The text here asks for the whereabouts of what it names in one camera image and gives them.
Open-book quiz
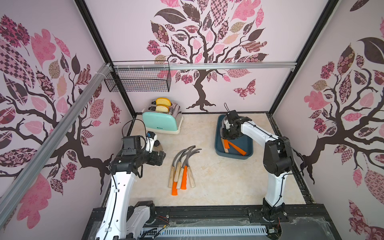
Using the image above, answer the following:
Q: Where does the black lid spice jar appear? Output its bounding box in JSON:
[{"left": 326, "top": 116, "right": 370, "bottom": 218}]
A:
[{"left": 153, "top": 140, "right": 163, "bottom": 152}]

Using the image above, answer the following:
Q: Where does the aluminium rail back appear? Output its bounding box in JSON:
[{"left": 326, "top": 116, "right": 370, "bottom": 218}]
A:
[{"left": 114, "top": 61, "right": 297, "bottom": 71}]

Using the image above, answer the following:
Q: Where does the pale bread slice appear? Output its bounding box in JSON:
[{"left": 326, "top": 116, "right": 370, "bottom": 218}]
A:
[{"left": 155, "top": 105, "right": 170, "bottom": 113}]

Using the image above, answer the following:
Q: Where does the aluminium rail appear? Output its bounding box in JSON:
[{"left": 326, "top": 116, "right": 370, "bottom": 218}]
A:
[
  {"left": 114, "top": 61, "right": 297, "bottom": 71},
  {"left": 1, "top": 63, "right": 113, "bottom": 227}
]

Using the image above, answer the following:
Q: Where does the white vented cable duct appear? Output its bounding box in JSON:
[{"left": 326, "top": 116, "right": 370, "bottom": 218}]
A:
[{"left": 140, "top": 226, "right": 268, "bottom": 238}]

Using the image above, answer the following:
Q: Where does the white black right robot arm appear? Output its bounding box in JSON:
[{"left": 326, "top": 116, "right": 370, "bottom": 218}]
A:
[{"left": 220, "top": 110, "right": 294, "bottom": 222}]

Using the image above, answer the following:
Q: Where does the wooden handle sickle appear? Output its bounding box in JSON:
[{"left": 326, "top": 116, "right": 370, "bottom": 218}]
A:
[
  {"left": 186, "top": 148, "right": 199, "bottom": 188},
  {"left": 221, "top": 138, "right": 230, "bottom": 153},
  {"left": 173, "top": 146, "right": 196, "bottom": 183},
  {"left": 167, "top": 148, "right": 190, "bottom": 189}
]

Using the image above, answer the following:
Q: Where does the yellow bread slice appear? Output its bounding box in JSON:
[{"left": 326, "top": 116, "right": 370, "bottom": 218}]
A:
[{"left": 156, "top": 98, "right": 172, "bottom": 107}]

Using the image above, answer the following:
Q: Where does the teal plastic storage box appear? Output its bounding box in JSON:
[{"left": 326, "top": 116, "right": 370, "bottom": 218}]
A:
[{"left": 215, "top": 115, "right": 254, "bottom": 160}]

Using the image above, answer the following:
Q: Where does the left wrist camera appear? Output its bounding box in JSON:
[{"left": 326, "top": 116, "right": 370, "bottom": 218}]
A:
[{"left": 121, "top": 131, "right": 158, "bottom": 156}]

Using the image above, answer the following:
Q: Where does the aluminium rail left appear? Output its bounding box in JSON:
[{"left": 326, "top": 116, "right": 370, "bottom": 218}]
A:
[{"left": 1, "top": 63, "right": 113, "bottom": 227}]

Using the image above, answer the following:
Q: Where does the orange handle sickle boxed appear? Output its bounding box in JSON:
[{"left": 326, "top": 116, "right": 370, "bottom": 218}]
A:
[{"left": 228, "top": 141, "right": 247, "bottom": 156}]

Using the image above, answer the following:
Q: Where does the orange handle sickle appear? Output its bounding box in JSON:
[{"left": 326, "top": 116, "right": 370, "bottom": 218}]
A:
[
  {"left": 223, "top": 140, "right": 230, "bottom": 151},
  {"left": 172, "top": 169, "right": 183, "bottom": 196},
  {"left": 180, "top": 149, "right": 201, "bottom": 190}
]

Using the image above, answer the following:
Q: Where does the black wire basket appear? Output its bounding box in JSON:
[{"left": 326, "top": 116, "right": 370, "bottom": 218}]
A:
[{"left": 104, "top": 60, "right": 172, "bottom": 93}]

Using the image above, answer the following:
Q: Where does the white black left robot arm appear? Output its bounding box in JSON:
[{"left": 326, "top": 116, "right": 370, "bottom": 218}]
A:
[{"left": 95, "top": 150, "right": 166, "bottom": 240}]

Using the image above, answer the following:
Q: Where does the mint green toaster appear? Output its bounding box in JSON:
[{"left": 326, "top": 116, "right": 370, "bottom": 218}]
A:
[{"left": 143, "top": 101, "right": 184, "bottom": 134}]

